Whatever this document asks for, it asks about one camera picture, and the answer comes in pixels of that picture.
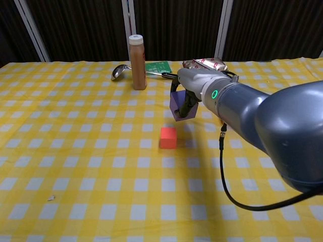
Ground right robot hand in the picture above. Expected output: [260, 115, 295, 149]
[169, 67, 223, 119]

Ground purple cube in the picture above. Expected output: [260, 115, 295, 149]
[169, 91, 198, 122]

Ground small orange cube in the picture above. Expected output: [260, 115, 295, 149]
[159, 127, 177, 149]

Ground foil snack package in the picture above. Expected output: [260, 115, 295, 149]
[182, 57, 229, 74]

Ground green packet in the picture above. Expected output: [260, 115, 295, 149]
[145, 61, 172, 74]

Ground brown bottle white cap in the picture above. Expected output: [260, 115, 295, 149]
[129, 34, 147, 91]

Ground yellow checkered tablecloth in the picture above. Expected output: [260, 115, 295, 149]
[0, 57, 323, 242]

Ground black handled scissors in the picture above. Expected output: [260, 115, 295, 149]
[191, 58, 239, 83]

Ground metal ladle black handle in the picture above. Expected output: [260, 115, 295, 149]
[111, 64, 179, 82]

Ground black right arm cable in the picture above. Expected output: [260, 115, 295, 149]
[219, 123, 323, 211]

